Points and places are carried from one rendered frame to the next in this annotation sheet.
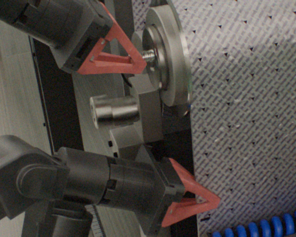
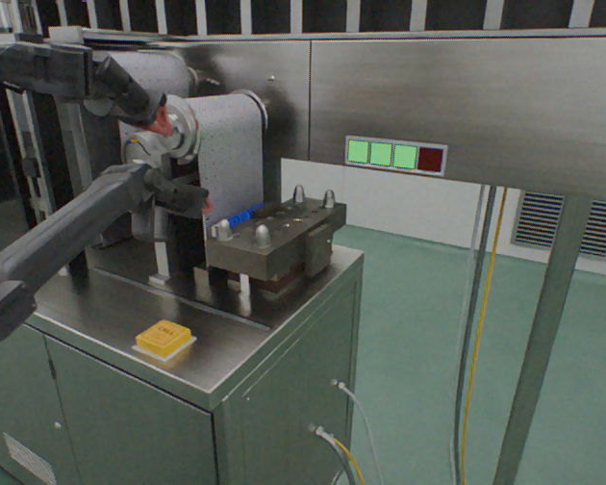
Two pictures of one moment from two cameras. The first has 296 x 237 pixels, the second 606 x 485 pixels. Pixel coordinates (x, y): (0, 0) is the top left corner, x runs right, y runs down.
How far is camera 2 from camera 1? 0.55 m
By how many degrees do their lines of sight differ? 43
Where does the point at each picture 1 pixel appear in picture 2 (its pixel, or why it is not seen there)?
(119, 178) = (177, 188)
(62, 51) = (143, 114)
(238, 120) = (216, 160)
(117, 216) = (118, 267)
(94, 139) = not seen: hidden behind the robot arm
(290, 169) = (237, 190)
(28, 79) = not seen: outside the picture
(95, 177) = (168, 186)
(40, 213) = (148, 205)
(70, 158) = not seen: hidden behind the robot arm
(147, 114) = (164, 166)
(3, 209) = (140, 194)
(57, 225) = (156, 214)
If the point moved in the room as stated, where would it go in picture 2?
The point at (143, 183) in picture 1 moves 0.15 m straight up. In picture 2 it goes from (187, 191) to (180, 115)
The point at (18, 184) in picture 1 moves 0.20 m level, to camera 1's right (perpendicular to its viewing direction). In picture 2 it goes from (147, 178) to (237, 161)
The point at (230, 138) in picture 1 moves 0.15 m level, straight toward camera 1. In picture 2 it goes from (214, 170) to (251, 184)
